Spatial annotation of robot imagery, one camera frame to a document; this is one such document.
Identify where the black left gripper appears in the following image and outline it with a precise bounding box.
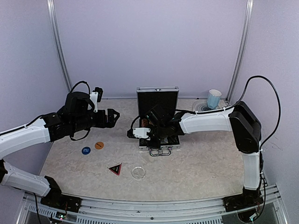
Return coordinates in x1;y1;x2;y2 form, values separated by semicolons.
71;108;119;133

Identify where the green chip group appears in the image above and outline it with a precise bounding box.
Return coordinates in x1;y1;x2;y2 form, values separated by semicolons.
169;136;178;144

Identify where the aluminium poker case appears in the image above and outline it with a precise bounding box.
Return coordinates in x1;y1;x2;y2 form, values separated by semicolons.
131;86;180;157

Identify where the black triangular dealer button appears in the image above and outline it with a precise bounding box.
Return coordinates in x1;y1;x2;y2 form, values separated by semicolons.
108;163;122;176

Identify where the clear round plastic lid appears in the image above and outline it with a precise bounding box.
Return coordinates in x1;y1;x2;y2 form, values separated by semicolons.
131;167;146;180

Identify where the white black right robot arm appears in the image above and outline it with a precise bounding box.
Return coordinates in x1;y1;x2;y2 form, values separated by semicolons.
141;101;266;211

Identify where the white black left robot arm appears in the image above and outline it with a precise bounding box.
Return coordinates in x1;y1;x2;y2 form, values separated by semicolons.
0;89;120;212

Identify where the left poker chip row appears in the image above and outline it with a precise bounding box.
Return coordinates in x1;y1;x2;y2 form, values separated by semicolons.
141;119;150;127

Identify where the orange round button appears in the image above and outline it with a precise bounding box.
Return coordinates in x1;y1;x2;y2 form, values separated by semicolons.
94;141;104;150

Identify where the blue small blind button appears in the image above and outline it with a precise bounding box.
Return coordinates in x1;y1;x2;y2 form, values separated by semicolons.
81;147;91;155

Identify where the white swirl plate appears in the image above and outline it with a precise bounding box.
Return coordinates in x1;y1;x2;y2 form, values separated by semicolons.
193;99;220;112

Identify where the light blue ribbed cup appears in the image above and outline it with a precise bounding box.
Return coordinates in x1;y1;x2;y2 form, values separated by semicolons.
207;89;222;109

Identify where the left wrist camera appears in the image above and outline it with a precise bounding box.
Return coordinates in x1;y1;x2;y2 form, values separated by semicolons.
88;87;103;112

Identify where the front aluminium rail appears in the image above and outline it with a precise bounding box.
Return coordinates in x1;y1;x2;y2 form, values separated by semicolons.
17;186;288;224

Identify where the right aluminium frame post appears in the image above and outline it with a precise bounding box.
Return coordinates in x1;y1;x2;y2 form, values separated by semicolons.
226;0;254;103

